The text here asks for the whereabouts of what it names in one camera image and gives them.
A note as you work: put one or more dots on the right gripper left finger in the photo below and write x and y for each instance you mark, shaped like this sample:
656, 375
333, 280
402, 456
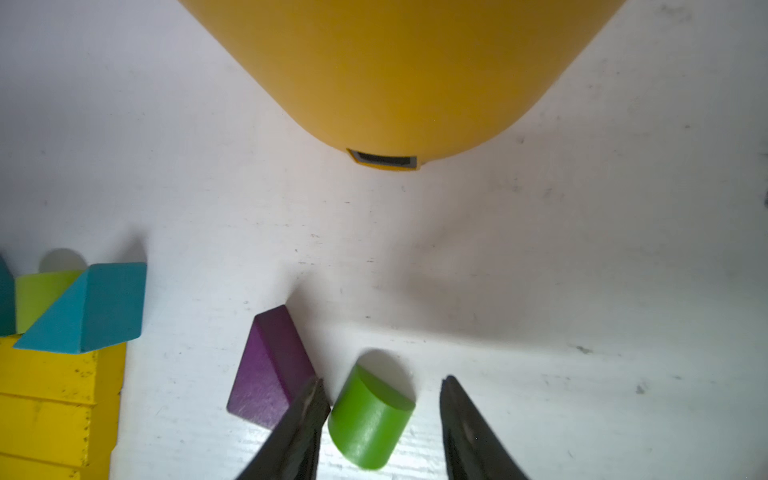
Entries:
292, 449

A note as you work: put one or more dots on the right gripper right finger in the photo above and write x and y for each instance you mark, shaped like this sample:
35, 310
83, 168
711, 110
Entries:
472, 450

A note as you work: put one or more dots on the purple triangle block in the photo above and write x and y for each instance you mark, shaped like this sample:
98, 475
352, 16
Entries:
273, 369

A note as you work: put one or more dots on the green cube block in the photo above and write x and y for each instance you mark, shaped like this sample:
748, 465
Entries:
368, 419

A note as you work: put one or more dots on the long yellow rectangle block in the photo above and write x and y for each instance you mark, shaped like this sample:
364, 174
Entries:
88, 378

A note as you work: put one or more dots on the teal triangle block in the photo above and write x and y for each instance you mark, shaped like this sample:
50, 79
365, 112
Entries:
7, 301
102, 308

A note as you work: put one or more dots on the light green cylinder block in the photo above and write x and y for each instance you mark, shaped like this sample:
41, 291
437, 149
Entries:
35, 293

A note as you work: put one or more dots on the yellow pot with lid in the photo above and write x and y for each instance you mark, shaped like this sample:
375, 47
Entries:
397, 84

